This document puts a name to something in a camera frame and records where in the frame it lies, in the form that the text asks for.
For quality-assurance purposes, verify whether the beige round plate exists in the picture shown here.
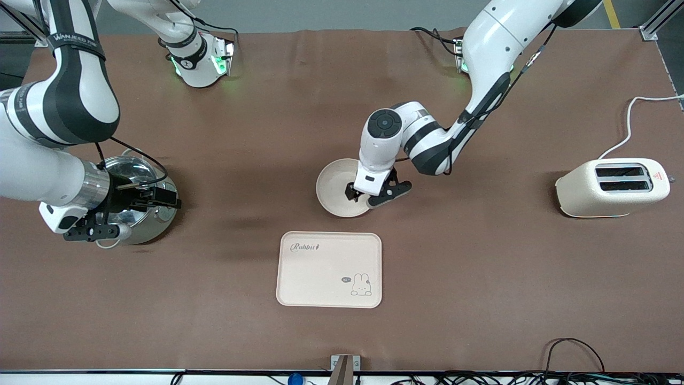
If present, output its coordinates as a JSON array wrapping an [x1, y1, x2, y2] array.
[[316, 158, 376, 218]]

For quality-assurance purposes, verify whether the silver electric cooking pot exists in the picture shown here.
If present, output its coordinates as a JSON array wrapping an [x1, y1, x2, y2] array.
[[95, 149, 180, 250]]

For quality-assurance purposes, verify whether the glass pot lid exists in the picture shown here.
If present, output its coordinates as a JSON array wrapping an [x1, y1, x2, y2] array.
[[104, 156, 161, 225]]

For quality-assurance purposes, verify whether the beige rabbit print tray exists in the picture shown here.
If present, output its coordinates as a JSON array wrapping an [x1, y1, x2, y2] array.
[[276, 231, 383, 309]]

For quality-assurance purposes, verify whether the brown table mat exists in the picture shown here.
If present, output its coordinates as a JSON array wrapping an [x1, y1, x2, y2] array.
[[0, 27, 684, 373]]

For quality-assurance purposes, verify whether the cream two-slot toaster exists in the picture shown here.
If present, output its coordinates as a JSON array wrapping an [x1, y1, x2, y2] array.
[[555, 158, 671, 218]]

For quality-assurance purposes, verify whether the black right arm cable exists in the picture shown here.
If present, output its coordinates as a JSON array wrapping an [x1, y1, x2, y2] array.
[[94, 136, 169, 189]]

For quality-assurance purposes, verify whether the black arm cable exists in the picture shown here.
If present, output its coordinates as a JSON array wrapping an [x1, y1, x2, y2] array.
[[94, 136, 169, 189], [448, 21, 559, 177]]

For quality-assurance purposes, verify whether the black base power cable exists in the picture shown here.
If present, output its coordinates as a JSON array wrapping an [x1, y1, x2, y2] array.
[[409, 27, 464, 57]]

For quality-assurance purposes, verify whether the grey metal bracket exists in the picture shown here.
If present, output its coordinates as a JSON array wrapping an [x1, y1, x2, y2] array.
[[331, 355, 361, 385]]

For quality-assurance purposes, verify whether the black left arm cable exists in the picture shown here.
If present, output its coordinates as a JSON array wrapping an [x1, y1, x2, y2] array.
[[448, 21, 559, 177]]

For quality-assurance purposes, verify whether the aluminium frame profile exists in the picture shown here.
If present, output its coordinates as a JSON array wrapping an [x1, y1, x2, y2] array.
[[639, 0, 684, 41], [0, 0, 54, 47]]

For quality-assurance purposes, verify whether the black cable bundle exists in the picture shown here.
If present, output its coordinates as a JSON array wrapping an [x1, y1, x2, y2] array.
[[390, 371, 684, 385]]

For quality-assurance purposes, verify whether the black looped cable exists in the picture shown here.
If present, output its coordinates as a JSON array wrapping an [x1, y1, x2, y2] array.
[[544, 337, 605, 375]]

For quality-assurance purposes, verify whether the white toaster power cable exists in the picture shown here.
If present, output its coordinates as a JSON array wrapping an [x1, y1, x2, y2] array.
[[597, 94, 684, 160]]

